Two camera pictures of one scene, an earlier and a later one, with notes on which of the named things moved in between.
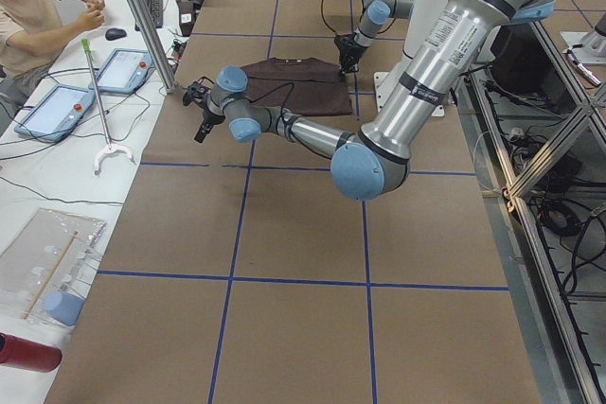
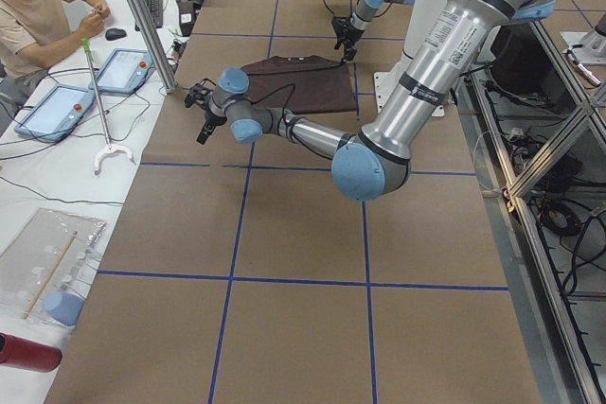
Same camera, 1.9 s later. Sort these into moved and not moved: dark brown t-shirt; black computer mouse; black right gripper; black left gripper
Moved: black right gripper
Not moved: black left gripper; black computer mouse; dark brown t-shirt
